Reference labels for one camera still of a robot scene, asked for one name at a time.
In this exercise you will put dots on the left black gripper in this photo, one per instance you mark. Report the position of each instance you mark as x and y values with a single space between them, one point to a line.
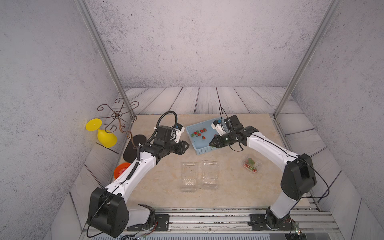
181 151

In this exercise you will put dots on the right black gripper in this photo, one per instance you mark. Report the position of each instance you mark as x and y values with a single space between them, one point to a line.
217 143

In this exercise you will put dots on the light blue perforated basket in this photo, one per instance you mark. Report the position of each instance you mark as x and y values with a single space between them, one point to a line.
199 145

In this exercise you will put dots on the clear clamshell container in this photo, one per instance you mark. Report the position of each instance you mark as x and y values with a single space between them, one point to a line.
189 176
210 177
256 159

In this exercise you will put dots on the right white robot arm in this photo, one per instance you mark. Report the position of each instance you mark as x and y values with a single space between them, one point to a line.
299 174

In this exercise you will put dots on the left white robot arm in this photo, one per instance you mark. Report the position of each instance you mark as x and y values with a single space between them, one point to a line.
108 211

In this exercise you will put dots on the strawberry cluster left in basket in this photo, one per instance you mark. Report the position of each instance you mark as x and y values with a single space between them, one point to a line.
199 134

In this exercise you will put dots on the orange plastic bowl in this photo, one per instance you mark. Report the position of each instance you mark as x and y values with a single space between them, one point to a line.
120 169

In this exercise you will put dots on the yellow plastic goblet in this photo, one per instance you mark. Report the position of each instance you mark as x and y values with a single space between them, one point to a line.
106 138

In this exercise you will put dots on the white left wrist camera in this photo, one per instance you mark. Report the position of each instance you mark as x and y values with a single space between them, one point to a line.
179 129

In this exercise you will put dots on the dark wire jewellery stand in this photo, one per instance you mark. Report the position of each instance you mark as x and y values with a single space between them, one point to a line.
118 122

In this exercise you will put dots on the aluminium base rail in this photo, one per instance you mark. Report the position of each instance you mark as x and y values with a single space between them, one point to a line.
304 223

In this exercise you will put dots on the aluminium frame post left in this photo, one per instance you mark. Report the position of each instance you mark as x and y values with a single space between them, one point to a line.
86 14

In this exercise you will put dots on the aluminium frame post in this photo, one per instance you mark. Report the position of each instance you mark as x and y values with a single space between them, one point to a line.
316 39
86 14

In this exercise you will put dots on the aluminium frame post right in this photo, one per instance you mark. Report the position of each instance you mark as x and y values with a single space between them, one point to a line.
316 39

